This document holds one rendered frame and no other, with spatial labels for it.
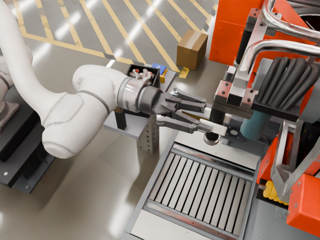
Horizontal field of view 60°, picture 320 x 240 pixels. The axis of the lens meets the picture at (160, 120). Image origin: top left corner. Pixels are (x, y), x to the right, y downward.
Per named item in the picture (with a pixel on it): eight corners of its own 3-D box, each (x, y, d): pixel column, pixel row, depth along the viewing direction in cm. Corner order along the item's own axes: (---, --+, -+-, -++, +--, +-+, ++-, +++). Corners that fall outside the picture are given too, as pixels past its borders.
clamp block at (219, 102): (249, 120, 62) (256, 105, 58) (211, 108, 65) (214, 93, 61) (254, 105, 65) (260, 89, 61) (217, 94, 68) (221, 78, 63)
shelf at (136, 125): (138, 141, 117) (138, 136, 114) (104, 128, 121) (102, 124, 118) (175, 76, 141) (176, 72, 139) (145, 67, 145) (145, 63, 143)
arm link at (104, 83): (135, 92, 85) (114, 124, 78) (91, 78, 89) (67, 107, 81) (132, 65, 76) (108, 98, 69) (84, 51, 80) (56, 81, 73)
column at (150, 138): (152, 154, 162) (150, 106, 129) (137, 147, 164) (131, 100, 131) (159, 140, 167) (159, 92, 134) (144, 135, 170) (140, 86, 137)
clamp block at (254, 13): (274, 37, 82) (280, 21, 78) (244, 30, 84) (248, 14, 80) (276, 28, 85) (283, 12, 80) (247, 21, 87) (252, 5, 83)
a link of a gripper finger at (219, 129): (200, 118, 70) (199, 120, 70) (227, 127, 68) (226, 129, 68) (199, 125, 72) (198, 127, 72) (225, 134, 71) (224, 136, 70)
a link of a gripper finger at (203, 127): (193, 119, 71) (188, 128, 69) (212, 126, 69) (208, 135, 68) (192, 123, 72) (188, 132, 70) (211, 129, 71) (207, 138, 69)
